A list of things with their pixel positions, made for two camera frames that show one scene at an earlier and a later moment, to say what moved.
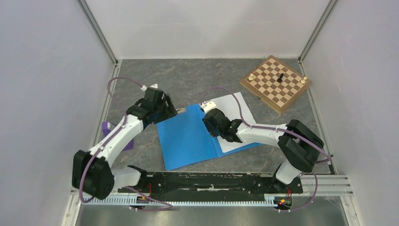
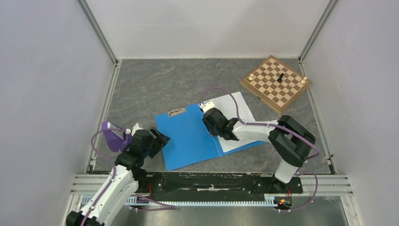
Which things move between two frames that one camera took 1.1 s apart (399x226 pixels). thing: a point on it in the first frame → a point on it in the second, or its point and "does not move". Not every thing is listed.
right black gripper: [212, 132] does not move
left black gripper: [171, 109] → [159, 141]
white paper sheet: [230, 106] does not move
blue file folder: [185, 139] does not move
